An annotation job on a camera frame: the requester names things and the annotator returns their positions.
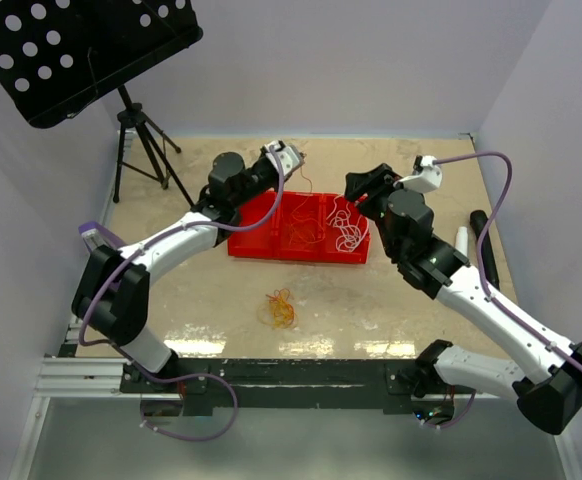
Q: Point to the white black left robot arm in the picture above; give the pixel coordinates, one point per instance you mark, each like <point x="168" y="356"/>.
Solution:
<point x="113" y="294"/>

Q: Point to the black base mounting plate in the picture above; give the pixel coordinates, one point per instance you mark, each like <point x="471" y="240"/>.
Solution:
<point x="378" y="384"/>

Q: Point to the red plastic bin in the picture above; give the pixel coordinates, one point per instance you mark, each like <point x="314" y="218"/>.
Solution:
<point x="300" y="227"/>
<point x="257" y="243"/>
<point x="347" y="232"/>

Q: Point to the white microphone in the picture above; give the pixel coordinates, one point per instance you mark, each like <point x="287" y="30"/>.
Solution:
<point x="462" y="240"/>

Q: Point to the aluminium front rail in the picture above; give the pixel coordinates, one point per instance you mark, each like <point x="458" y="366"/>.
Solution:
<point x="91" y="377"/>

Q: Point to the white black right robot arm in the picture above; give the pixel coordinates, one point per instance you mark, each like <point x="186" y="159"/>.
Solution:
<point x="543" y="370"/>

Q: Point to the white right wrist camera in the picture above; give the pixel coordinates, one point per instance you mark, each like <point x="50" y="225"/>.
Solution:
<point x="425" y="178"/>

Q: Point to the black microphone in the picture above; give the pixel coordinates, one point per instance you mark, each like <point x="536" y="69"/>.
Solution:
<point x="478" y="220"/>

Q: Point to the purple metronome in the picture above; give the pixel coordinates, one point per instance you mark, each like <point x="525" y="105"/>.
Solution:
<point x="95" y="235"/>

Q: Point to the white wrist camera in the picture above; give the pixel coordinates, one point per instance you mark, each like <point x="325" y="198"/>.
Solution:
<point x="275" y="152"/>
<point x="425" y="178"/>

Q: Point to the red middle plastic bin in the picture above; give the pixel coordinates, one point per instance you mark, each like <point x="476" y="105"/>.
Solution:
<point x="300" y="227"/>

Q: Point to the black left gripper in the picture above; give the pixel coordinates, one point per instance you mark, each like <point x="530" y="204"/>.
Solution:
<point x="299" y="156"/>

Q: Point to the red left plastic bin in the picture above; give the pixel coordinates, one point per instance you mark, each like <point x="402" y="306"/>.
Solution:
<point x="257" y="243"/>

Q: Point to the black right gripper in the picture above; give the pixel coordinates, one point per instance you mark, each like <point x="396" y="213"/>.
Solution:
<point x="378" y="182"/>

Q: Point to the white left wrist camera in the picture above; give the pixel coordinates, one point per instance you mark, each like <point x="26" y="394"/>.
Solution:
<point x="275" y="152"/>

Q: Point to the red right plastic bin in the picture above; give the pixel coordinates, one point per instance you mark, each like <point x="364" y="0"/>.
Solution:
<point x="347" y="232"/>

